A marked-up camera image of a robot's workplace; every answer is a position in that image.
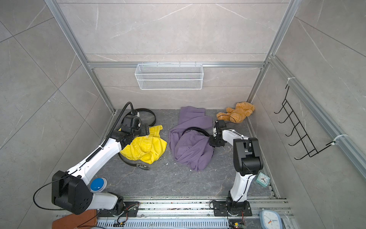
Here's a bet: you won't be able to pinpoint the blue white round button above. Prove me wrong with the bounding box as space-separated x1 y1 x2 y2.
90 177 107 193

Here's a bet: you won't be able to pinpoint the small green alarm clock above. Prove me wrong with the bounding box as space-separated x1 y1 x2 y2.
256 172 270 187

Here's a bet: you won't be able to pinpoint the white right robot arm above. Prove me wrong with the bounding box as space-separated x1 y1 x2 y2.
209 120 264 215

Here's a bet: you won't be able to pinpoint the brown leather object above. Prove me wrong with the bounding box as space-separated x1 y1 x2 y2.
51 210 97 229

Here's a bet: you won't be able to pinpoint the yellow trousers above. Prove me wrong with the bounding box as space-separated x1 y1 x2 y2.
120 125 167 164

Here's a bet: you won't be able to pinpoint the black wire hook rack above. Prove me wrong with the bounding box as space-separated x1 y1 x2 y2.
274 85 336 160

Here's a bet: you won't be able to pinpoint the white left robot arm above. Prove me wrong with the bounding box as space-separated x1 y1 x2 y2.
49 102 156 216

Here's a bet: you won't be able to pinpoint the metal base rail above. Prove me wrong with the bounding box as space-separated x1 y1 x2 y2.
95 197 298 229

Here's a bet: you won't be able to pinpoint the white wire mesh basket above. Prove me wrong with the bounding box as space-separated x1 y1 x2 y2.
135 64 204 90

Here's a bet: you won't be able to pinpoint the purple garment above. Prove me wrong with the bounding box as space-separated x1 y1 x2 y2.
168 106 214 171

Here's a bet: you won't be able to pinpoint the brown teddy bear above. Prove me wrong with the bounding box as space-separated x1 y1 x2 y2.
216 102 255 124

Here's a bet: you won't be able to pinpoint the white analog clock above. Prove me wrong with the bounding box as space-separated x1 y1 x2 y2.
259 210 283 229

